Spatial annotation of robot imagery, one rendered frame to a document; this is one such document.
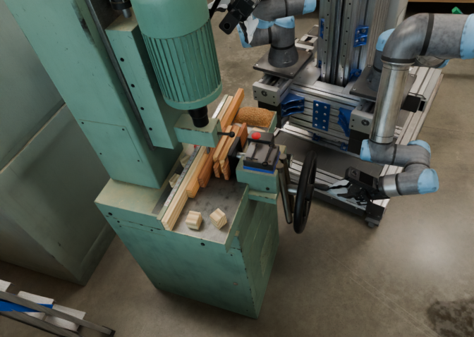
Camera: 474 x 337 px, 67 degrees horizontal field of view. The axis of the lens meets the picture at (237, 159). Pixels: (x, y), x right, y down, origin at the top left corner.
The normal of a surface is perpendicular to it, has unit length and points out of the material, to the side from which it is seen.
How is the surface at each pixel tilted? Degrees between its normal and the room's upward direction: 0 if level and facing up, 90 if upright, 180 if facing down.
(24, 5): 90
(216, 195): 0
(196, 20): 90
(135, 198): 0
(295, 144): 0
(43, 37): 90
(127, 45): 90
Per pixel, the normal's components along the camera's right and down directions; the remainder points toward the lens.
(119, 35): -0.32, 0.73
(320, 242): -0.12, -0.67
